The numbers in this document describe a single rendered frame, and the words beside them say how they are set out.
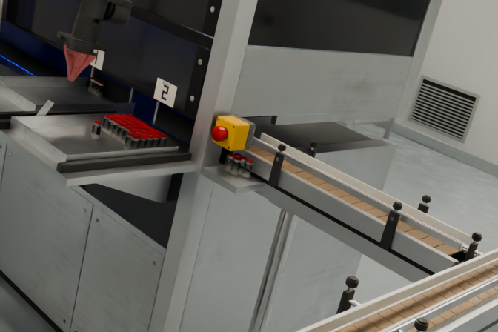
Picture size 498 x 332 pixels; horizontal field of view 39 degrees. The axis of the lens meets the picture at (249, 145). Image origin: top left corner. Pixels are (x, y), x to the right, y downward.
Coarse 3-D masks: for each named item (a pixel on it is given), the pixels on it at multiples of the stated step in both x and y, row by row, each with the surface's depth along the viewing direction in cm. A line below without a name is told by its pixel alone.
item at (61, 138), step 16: (16, 128) 174; (32, 128) 181; (48, 128) 184; (64, 128) 187; (80, 128) 190; (32, 144) 170; (48, 144) 165; (64, 144) 176; (80, 144) 178; (96, 144) 181; (112, 144) 184; (64, 160) 160; (80, 160) 163
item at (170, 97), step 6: (156, 84) 194; (162, 84) 193; (168, 84) 191; (156, 90) 195; (168, 90) 191; (174, 90) 190; (156, 96) 195; (168, 96) 191; (174, 96) 190; (162, 102) 193; (168, 102) 192
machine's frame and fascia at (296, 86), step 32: (32, 32) 237; (192, 32) 184; (256, 64) 185; (288, 64) 195; (320, 64) 206; (352, 64) 218; (384, 64) 231; (416, 64) 246; (256, 96) 190; (288, 96) 200; (320, 96) 212; (352, 96) 224; (384, 96) 239
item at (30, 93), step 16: (0, 80) 207; (16, 80) 211; (32, 80) 215; (48, 80) 219; (64, 80) 224; (80, 80) 228; (16, 96) 196; (32, 96) 206; (48, 96) 210; (64, 96) 214; (80, 96) 218; (96, 96) 223; (128, 112) 213
